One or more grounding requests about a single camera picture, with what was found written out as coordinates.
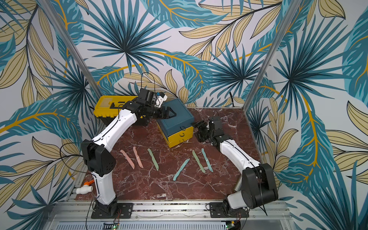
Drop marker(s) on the teal fruit knife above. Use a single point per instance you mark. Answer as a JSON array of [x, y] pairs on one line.
[[207, 160], [180, 169]]

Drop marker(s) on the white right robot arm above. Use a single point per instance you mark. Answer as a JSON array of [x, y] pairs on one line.
[[258, 184]]

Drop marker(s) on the yellow black toolbox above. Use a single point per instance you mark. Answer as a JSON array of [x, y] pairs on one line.
[[107, 107]]

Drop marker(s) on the aluminium corner post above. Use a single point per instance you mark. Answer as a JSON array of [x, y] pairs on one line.
[[273, 48], [64, 34]]

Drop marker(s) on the teal and yellow drawer cabinet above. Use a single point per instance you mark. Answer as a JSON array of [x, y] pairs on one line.
[[182, 120]]

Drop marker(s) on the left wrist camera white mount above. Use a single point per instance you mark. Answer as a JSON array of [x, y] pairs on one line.
[[160, 98]]

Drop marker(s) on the aluminium corner post right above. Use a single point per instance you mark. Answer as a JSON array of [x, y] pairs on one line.
[[273, 48]]

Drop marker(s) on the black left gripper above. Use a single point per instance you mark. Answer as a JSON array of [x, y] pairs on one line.
[[167, 113]]

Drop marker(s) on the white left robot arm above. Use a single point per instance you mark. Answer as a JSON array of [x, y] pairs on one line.
[[97, 152]]

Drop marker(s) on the yellow bottom drawer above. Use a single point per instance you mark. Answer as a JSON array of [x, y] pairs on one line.
[[175, 139]]

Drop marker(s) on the aluminium corner post left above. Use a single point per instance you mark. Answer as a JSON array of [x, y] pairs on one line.
[[64, 34]]

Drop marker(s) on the white pvc valve orange handle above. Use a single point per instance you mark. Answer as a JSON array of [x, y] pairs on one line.
[[86, 188]]

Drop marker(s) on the pink fruit knife left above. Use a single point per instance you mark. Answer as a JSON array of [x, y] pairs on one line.
[[128, 159]]

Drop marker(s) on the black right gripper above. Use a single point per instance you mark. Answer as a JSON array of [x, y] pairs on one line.
[[201, 131]]

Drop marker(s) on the pink fruit knife right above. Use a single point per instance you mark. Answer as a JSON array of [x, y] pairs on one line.
[[137, 157]]

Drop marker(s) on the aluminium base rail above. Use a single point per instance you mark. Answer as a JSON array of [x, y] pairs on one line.
[[168, 215]]

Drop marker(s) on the pink fruit knife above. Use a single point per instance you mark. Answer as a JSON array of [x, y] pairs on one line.
[[128, 159], [137, 157]]

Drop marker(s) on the green fruit knife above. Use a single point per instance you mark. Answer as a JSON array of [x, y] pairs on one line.
[[153, 159], [198, 162]]

